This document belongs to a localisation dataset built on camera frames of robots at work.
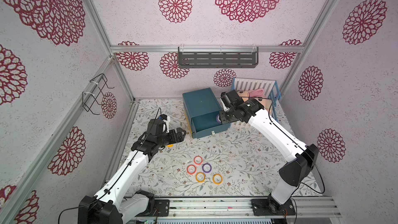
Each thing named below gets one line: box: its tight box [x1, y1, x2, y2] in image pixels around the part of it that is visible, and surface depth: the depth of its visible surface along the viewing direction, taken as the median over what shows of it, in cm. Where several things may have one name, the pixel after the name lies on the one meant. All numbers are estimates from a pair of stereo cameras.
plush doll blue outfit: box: [236, 90, 250, 101], surface depth 105 cm
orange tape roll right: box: [212, 173, 223, 186], surface depth 84 cm
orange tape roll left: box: [195, 172, 206, 183], surface depth 85 cm
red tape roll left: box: [186, 164, 197, 175], surface depth 87 cm
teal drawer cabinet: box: [182, 87, 230, 139], surface depth 87 cm
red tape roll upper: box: [193, 155, 204, 166], surface depth 91 cm
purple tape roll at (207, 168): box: [201, 162, 213, 174], surface depth 88 cm
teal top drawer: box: [190, 110, 232, 139], surface depth 81 cm
